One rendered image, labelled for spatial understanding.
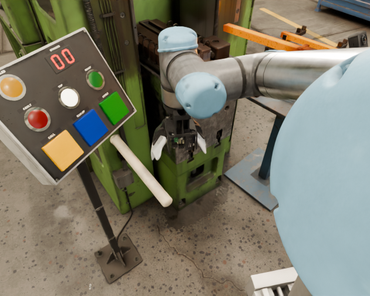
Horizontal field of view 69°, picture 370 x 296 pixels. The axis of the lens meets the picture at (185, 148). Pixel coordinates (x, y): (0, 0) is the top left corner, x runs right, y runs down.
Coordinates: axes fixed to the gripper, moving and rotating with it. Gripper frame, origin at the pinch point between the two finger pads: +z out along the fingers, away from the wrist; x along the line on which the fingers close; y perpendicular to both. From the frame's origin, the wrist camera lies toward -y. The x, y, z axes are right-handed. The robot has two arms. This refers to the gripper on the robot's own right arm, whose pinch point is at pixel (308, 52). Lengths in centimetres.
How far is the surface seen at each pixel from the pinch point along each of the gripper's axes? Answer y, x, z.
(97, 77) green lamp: 2, -54, 30
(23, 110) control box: 0, -74, 23
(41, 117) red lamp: 2, -72, 22
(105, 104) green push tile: 8, -55, 26
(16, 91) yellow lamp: -4, -74, 25
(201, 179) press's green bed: 96, -4, 43
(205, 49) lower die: 12.1, -3.3, 42.7
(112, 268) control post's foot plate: 110, -73, 34
